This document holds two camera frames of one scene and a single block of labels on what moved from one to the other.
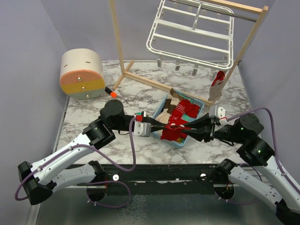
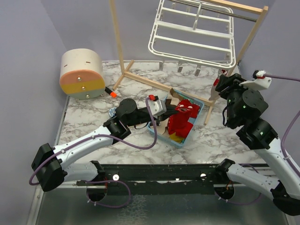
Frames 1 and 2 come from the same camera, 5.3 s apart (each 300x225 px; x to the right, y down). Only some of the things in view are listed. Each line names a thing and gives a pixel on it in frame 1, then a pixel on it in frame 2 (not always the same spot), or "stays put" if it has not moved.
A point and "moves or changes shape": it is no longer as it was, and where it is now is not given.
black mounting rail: [163, 179] stays put
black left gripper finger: [154, 128] → [167, 115]
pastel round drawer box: [81, 75] stays put
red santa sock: [174, 130] moves or changes shape
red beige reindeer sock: [216, 88] stays put
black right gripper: [202, 122] → [232, 81]
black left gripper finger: [153, 122] → [171, 108]
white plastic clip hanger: [195, 34] stays put
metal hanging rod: [226, 13] stays put
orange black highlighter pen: [112, 93] stays put
